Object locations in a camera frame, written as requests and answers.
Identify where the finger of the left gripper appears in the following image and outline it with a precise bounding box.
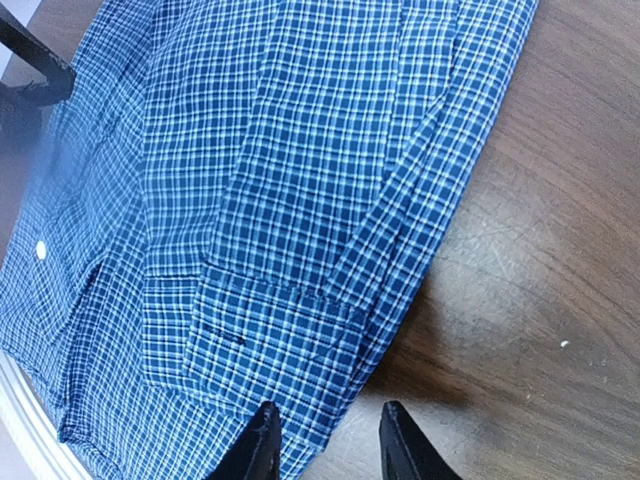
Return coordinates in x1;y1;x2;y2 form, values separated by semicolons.
1;5;76;106

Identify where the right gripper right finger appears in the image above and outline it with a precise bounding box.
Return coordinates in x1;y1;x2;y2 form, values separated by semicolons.
379;401;450;479

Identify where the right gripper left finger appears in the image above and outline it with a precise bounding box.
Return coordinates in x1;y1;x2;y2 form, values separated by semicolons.
207;401;282;480

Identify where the aluminium front rail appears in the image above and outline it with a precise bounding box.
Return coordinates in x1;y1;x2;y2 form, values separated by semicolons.
1;353;93;479

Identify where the blue checked long sleeve shirt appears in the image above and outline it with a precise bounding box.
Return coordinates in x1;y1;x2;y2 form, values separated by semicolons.
1;1;537;479

